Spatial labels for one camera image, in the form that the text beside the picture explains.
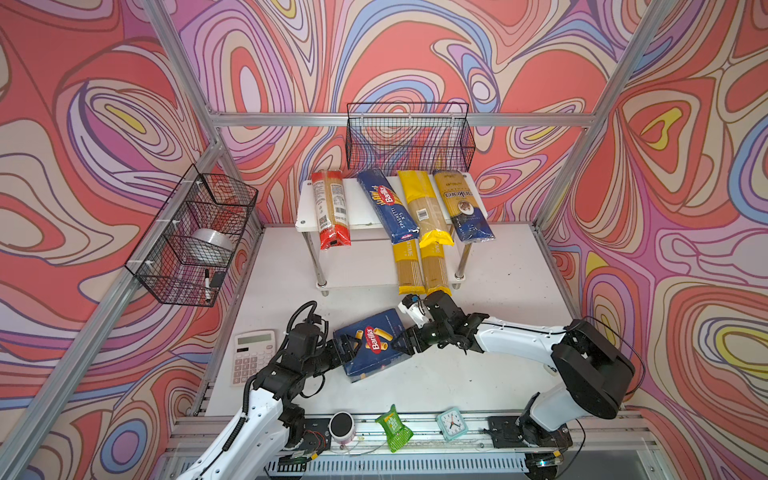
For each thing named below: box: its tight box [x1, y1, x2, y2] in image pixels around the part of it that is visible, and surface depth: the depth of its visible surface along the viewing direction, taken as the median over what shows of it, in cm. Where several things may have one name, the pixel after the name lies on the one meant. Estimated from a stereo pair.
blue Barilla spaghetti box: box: [357, 168, 420, 244], surface depth 74 cm
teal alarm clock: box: [437, 407, 469, 442], surface depth 75 cm
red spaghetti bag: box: [312, 170, 352, 250], surface depth 73 cm
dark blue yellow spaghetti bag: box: [433, 170, 496, 243], surface depth 75 cm
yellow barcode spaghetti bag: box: [398, 170, 451, 235], surface depth 77 cm
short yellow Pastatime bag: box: [392, 239, 426, 295], surface depth 98 cm
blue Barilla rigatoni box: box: [333, 308, 413, 383], surface depth 84 cm
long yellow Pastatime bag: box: [419, 229, 454, 296], surface depth 95 cm
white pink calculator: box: [231, 329, 276, 387], surface depth 88 cm
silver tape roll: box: [188, 228, 234, 265], surface depth 73 cm
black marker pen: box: [205, 268, 211, 303], surface depth 73 cm
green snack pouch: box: [375, 404, 414, 453], surface depth 75 cm
